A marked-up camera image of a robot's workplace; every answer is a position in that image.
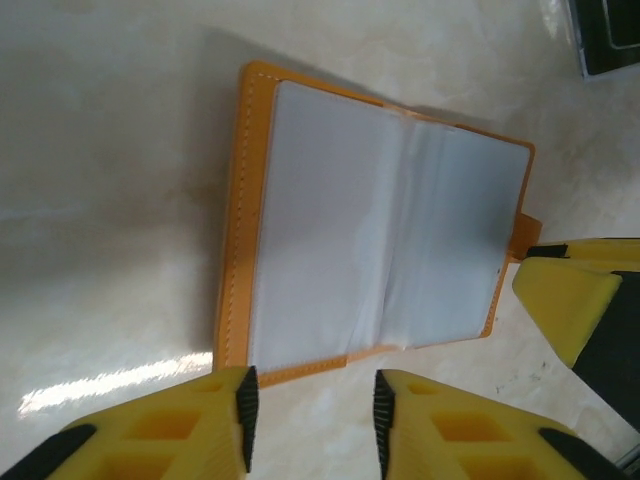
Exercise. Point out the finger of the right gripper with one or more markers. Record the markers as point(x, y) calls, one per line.
point(565, 300)

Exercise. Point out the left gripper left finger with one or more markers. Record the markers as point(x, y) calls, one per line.
point(190, 440)

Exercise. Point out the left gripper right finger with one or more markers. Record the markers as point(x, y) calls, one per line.
point(450, 450)

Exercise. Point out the orange leather card holder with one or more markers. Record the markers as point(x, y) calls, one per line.
point(250, 200)

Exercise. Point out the clear acrylic card organizer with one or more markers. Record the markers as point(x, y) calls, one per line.
point(615, 30)

